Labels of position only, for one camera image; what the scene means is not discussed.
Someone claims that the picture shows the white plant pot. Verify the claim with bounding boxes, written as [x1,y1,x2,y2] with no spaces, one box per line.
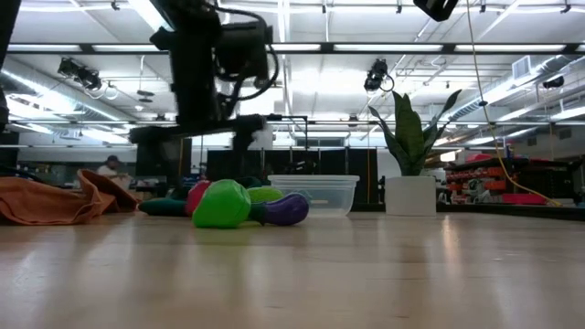
[384,175,438,218]

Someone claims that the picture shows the black crossbeam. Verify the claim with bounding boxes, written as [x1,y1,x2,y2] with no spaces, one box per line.
[0,42,585,54]

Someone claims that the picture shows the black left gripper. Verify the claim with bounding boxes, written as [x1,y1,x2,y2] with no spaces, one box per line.
[129,113,268,177]

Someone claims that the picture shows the black partition panels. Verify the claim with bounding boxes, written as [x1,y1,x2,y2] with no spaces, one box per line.
[206,147,380,205]

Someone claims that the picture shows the orange cloth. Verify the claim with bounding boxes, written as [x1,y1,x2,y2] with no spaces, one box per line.
[0,167,141,227]

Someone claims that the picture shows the yellow hanging cable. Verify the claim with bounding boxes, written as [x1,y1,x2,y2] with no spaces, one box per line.
[464,0,564,207]

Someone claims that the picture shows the white air duct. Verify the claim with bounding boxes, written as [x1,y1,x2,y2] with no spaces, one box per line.
[447,54,585,122]

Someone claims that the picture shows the black room monitor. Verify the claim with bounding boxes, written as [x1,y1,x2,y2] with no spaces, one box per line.
[135,136,194,184]

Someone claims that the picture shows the clear plastic tupperware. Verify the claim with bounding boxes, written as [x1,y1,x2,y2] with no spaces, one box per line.
[267,174,361,218]

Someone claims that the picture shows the green snake plant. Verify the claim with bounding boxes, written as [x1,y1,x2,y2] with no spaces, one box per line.
[367,89,463,178]

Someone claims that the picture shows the dark green cloth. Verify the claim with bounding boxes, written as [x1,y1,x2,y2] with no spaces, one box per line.
[138,175,275,218]

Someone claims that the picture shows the purple toy eggplant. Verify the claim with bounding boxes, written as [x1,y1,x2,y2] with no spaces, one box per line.
[249,191,311,228]

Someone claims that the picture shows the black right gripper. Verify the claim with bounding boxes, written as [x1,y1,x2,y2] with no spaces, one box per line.
[412,0,460,23]

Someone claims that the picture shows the shelf with red bins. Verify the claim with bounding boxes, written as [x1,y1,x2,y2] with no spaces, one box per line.
[442,152,585,207]

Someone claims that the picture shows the red toy tomato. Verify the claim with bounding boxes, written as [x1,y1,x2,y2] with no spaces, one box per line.
[185,179,214,217]

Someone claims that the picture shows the bright green toy produce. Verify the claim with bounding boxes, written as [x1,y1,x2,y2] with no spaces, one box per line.
[191,178,252,229]

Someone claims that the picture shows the yellow-green toy produce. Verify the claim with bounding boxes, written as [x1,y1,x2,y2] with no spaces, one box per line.
[246,186,285,206]

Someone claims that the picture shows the person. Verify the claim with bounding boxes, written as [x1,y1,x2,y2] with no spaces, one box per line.
[95,154,134,191]

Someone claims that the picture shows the black hanging camera cluster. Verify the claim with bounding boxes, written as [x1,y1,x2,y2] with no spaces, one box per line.
[57,57,103,91]

